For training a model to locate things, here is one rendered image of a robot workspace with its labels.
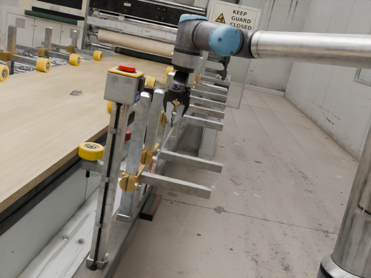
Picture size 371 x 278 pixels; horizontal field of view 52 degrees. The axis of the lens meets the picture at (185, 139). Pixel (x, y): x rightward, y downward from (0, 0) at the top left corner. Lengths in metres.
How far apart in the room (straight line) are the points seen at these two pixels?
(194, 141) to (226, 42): 3.10
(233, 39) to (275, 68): 9.29
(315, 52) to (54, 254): 0.95
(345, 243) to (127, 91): 0.60
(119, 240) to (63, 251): 0.18
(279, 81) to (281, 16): 1.64
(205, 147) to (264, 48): 2.94
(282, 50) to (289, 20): 9.29
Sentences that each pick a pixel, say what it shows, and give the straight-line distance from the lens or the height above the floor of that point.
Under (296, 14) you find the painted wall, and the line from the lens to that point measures 10.52.
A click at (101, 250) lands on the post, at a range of 1.05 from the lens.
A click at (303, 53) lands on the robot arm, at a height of 1.33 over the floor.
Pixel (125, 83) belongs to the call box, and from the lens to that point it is 0.87.
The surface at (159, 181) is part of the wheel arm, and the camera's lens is 1.26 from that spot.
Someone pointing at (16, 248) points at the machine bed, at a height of 0.72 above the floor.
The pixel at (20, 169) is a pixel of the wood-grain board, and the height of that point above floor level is 0.90.
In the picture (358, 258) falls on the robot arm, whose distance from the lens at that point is 0.97.
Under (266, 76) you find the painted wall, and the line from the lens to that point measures 10.46.
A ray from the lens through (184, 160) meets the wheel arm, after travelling 1.49.
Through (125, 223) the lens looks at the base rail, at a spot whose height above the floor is 0.70.
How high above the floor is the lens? 1.35
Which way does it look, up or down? 17 degrees down
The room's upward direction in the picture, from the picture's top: 12 degrees clockwise
